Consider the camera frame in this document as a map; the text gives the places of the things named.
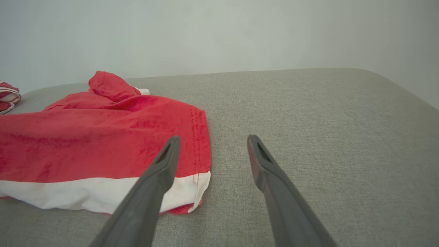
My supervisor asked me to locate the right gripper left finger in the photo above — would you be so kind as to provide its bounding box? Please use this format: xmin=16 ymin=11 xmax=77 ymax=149
xmin=90 ymin=136 xmax=181 ymax=247

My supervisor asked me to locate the grey fabric sofa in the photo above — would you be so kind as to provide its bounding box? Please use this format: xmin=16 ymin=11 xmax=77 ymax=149
xmin=0 ymin=68 xmax=439 ymax=247

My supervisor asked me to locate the red and white jersey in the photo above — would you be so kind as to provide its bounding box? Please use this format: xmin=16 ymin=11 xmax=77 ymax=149
xmin=0 ymin=81 xmax=22 ymax=115
xmin=0 ymin=71 xmax=212 ymax=216

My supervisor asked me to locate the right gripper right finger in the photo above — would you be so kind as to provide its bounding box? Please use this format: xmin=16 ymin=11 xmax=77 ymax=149
xmin=247 ymin=134 xmax=339 ymax=247

